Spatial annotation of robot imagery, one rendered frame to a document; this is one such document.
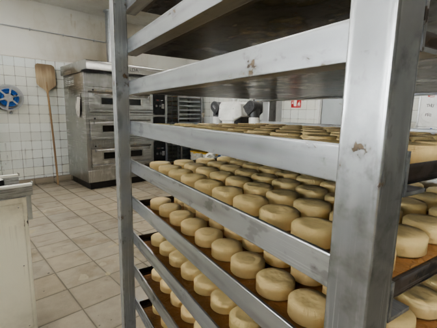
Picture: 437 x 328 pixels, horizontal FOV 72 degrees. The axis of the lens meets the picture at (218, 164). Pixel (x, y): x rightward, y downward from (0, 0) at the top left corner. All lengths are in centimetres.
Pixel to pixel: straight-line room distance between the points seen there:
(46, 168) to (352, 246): 600
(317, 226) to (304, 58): 17
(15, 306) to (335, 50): 192
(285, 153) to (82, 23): 623
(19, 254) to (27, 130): 427
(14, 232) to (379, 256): 174
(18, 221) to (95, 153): 350
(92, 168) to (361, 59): 514
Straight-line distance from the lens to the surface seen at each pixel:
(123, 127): 73
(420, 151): 33
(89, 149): 522
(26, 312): 203
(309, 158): 27
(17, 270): 191
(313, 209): 41
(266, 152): 31
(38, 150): 606
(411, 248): 35
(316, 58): 27
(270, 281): 41
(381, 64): 20
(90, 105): 517
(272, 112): 95
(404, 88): 21
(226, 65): 37
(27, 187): 180
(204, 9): 43
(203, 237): 53
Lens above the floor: 127
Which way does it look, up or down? 10 degrees down
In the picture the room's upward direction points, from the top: 1 degrees clockwise
